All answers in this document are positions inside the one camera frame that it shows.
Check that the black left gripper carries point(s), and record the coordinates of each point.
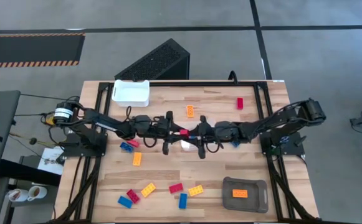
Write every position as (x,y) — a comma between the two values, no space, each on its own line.
(162,129)

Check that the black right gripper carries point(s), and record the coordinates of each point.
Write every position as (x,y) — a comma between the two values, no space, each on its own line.
(208,133)

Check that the yellow toy building block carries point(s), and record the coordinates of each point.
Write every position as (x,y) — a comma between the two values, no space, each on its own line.
(148,190)
(190,111)
(240,193)
(196,190)
(137,159)

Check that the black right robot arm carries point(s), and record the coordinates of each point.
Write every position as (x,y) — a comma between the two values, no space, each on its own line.
(261,126)

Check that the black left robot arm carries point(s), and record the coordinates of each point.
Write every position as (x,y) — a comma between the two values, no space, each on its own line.
(106,123)

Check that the clear plastic bin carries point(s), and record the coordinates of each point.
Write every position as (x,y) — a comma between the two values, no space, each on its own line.
(185,146)

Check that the white plastic bin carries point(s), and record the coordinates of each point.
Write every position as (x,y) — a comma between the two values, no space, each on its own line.
(131,93)

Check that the black perforated box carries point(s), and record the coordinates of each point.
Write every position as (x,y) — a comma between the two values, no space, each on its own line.
(155,62)

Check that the grey plastic tray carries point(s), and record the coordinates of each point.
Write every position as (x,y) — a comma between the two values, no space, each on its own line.
(255,202)

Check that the white printed paper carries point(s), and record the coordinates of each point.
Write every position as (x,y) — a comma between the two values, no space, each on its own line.
(51,161)

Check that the dark low side table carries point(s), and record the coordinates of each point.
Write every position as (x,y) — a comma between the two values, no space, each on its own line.
(48,202)

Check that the white mug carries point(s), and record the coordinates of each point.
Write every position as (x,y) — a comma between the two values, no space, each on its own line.
(18,195)
(37,193)

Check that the black hazard-striped floor mat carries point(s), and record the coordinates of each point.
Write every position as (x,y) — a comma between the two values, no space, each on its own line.
(28,48)

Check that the grey desk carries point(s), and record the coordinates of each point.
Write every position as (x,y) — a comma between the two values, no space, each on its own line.
(3,124)

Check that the black aluminium table frame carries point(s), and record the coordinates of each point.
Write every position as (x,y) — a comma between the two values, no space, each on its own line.
(199,84)

